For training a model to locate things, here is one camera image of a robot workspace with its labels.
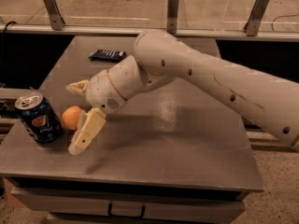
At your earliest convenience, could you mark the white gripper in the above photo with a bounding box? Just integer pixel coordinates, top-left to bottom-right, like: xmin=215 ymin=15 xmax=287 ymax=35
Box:
xmin=65 ymin=70 xmax=127 ymax=155

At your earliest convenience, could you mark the orange fruit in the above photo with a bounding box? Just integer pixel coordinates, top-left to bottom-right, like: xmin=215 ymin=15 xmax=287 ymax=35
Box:
xmin=62 ymin=105 xmax=82 ymax=131

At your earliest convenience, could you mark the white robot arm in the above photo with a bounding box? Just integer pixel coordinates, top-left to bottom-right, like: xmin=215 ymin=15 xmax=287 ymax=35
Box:
xmin=66 ymin=30 xmax=299 ymax=155

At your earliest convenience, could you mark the blue pepsi can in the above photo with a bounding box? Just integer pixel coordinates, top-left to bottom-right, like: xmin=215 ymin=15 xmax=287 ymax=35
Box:
xmin=15 ymin=91 xmax=63 ymax=145

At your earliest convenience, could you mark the dark blue snack packet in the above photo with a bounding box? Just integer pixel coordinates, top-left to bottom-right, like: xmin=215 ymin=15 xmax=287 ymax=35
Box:
xmin=89 ymin=49 xmax=127 ymax=63

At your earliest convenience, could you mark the grey cabinet drawer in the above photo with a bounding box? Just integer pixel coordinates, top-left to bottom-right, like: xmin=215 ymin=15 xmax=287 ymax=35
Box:
xmin=11 ymin=188 xmax=245 ymax=224

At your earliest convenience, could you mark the left metal bracket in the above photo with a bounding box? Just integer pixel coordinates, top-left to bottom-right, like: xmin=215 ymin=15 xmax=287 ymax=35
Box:
xmin=43 ymin=0 xmax=65 ymax=31

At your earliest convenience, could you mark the metal bracket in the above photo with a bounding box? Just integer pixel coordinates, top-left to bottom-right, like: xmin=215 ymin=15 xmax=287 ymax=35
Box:
xmin=166 ymin=0 xmax=179 ymax=35
xmin=43 ymin=0 xmax=65 ymax=31
xmin=244 ymin=0 xmax=270 ymax=36

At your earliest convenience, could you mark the black cable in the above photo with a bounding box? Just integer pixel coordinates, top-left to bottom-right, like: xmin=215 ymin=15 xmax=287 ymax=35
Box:
xmin=0 ymin=21 xmax=18 ymax=67

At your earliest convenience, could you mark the black drawer handle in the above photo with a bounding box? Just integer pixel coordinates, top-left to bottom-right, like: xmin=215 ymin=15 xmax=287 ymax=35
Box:
xmin=107 ymin=202 xmax=146 ymax=218

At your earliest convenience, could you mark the middle metal bracket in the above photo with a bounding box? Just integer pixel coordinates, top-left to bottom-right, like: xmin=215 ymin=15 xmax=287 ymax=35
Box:
xmin=166 ymin=0 xmax=179 ymax=35

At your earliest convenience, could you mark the metal rail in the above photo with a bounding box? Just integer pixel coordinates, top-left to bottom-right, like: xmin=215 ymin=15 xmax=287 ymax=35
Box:
xmin=7 ymin=23 xmax=299 ymax=42

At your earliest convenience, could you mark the right metal bracket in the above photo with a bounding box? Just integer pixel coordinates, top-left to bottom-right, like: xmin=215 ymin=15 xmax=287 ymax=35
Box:
xmin=244 ymin=0 xmax=270 ymax=36

